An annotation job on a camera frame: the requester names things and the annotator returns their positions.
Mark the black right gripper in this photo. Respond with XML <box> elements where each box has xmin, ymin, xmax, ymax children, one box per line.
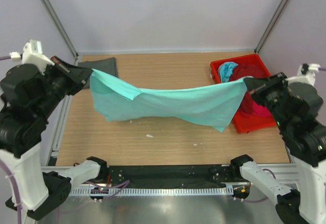
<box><xmin>242</xmin><ymin>71</ymin><xmax>290</xmax><ymax>129</ymax></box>

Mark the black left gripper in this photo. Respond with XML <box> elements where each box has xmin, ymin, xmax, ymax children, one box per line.
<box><xmin>37</xmin><ymin>54</ymin><xmax>95</xmax><ymax>117</ymax></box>

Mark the turquoise t shirt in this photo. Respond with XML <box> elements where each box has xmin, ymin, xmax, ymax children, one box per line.
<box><xmin>90</xmin><ymin>70</ymin><xmax>247</xmax><ymax>132</ymax></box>

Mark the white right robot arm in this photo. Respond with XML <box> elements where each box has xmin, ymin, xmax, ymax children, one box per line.
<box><xmin>229</xmin><ymin>63</ymin><xmax>325</xmax><ymax>223</ymax></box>

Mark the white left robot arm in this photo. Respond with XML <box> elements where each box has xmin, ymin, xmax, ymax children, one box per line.
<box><xmin>1</xmin><ymin>39</ymin><xmax>108</xmax><ymax>220</ymax></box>

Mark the dark red t shirt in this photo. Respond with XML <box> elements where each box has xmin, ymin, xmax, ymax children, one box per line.
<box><xmin>229</xmin><ymin>64</ymin><xmax>265</xmax><ymax>117</ymax></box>

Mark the folded grey t shirt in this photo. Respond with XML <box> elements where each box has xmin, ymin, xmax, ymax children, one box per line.
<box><xmin>78</xmin><ymin>57</ymin><xmax>119</xmax><ymax>77</ymax></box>

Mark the pink t shirt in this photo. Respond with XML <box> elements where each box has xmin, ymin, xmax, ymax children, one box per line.
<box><xmin>252</xmin><ymin>101</ymin><xmax>271</xmax><ymax>118</ymax></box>

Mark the light blue t shirt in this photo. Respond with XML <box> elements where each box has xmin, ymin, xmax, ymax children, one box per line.
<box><xmin>218</xmin><ymin>62</ymin><xmax>238</xmax><ymax>82</ymax></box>

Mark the red plastic bin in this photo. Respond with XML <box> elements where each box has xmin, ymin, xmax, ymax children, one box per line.
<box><xmin>210</xmin><ymin>54</ymin><xmax>276</xmax><ymax>133</ymax></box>

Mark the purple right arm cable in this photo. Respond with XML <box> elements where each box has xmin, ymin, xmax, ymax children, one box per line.
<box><xmin>233</xmin><ymin>67</ymin><xmax>326</xmax><ymax>204</ymax></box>

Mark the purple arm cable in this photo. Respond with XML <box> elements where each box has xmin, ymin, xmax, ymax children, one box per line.
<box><xmin>0</xmin><ymin>54</ymin><xmax>130</xmax><ymax>224</ymax></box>
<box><xmin>233</xmin><ymin>67</ymin><xmax>326</xmax><ymax>204</ymax></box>

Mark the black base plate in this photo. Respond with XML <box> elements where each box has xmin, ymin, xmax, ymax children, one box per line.
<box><xmin>78</xmin><ymin>164</ymin><xmax>260</xmax><ymax>189</ymax></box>

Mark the slotted cable duct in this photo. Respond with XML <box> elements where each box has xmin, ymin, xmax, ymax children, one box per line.
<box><xmin>70</xmin><ymin>186</ymin><xmax>233</xmax><ymax>197</ymax></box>

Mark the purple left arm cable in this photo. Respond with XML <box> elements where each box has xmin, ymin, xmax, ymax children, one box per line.
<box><xmin>0</xmin><ymin>54</ymin><xmax>130</xmax><ymax>224</ymax></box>

